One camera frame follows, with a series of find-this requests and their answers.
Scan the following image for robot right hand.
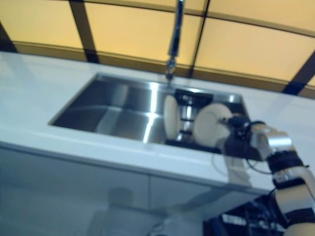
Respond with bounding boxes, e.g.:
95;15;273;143
220;114;254;140

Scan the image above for beige ceramic plate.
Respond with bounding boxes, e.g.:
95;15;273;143
163;94;182;145
192;103;233;148

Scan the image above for black built-in dishwasher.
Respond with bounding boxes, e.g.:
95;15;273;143
203;193;292;236

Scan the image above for black sink dish rack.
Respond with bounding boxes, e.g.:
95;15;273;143
164;88;222;151

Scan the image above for white cabinet door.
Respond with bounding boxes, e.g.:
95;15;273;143
0;147;151;236
147;172;262;218

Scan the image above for chrome pull-down kitchen faucet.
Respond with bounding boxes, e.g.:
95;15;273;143
165;0;186;82

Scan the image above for stainless steel sink basin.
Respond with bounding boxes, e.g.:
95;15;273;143
47;72;250;156

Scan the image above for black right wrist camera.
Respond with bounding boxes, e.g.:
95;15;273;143
224;134;262;161

